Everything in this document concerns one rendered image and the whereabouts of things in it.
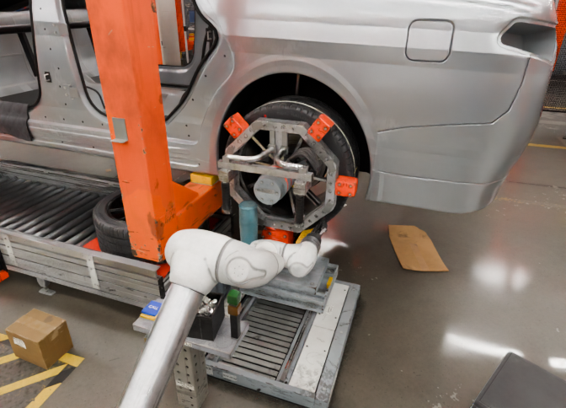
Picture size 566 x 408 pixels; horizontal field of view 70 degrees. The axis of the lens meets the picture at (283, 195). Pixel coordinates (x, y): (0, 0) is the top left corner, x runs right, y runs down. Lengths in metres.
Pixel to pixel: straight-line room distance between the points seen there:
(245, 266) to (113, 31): 0.98
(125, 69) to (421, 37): 1.13
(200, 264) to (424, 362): 1.43
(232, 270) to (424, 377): 1.35
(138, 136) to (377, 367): 1.53
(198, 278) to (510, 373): 1.26
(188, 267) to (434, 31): 1.26
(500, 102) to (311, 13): 0.84
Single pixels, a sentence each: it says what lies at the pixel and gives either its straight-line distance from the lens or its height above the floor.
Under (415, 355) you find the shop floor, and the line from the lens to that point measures 2.28.
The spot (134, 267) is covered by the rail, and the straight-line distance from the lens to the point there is 2.20.
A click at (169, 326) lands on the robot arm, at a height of 0.82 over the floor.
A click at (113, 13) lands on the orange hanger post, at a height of 1.56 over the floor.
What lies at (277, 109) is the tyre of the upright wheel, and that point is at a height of 1.16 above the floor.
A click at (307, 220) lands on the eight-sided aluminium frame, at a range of 1.93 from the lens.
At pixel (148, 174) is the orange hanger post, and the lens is 1.73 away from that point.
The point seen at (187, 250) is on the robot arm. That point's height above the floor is 0.96.
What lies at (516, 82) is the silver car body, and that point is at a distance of 1.83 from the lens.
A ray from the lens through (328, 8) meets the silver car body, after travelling 1.81.
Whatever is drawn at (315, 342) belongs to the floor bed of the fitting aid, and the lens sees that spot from 2.13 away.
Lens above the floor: 1.61
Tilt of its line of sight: 26 degrees down
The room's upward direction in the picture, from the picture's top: 1 degrees clockwise
